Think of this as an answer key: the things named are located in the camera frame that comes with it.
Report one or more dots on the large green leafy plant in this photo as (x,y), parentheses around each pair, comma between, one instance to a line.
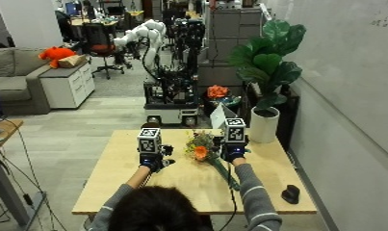
(266,64)

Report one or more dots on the person's right hand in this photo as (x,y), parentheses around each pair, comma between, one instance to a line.
(234,152)

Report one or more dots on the wooden side desk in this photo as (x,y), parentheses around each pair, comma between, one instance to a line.
(1,154)

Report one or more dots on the black computer mouse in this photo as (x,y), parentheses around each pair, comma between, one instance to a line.
(289,194)

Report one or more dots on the white marker cube right glove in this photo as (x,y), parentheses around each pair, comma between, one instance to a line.
(235,130)

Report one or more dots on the white plant pot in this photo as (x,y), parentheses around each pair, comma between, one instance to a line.
(263,125)

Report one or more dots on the orange artificial flowers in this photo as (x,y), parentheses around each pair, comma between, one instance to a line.
(218,91)

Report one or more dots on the person's left hand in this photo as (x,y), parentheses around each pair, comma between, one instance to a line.
(148,160)

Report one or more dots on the white drawer cabinet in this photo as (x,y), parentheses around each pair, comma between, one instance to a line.
(69,86)

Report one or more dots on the grey sofa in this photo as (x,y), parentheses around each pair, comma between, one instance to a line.
(11,80)

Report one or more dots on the black office chair red seat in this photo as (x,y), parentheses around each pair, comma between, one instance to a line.
(99,45)

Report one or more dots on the white folded card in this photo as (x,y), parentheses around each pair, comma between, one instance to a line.
(218,117)

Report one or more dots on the white wall board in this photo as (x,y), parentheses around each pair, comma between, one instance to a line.
(351,70)

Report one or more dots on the orange plush toy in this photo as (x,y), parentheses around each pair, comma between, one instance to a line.
(54,54)

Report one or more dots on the flower bouquet with orange bloom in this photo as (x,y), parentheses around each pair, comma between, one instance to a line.
(200,150)

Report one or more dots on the white marker cube left glove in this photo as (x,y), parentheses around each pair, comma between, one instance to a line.
(148,140)

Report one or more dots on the white marker cube glove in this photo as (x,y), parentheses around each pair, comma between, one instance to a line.
(148,140)
(235,130)

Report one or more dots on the grey filing cabinets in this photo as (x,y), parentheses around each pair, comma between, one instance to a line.
(231,41)

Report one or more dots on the brown paper bag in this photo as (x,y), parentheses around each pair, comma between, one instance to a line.
(71,61)

